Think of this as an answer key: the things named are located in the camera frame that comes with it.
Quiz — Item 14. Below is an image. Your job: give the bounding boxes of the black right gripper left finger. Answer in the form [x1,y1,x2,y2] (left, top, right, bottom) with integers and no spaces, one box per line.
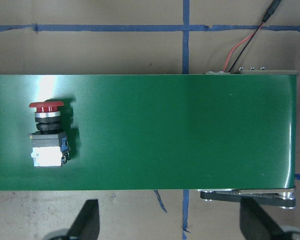
[65,199,100,240]

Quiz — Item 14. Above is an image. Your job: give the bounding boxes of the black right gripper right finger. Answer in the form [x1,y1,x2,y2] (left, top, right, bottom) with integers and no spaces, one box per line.
[239,197,285,240]

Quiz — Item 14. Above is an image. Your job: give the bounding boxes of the red mushroom push button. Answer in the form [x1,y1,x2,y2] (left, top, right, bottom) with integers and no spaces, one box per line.
[29,101,70,167]

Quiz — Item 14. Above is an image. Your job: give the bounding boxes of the green conveyor belt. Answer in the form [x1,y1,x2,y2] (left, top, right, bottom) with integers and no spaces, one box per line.
[0,69,299,210]

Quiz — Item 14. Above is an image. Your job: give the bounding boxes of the red black conveyor wire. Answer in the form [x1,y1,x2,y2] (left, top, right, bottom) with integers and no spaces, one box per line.
[222,0,283,74]

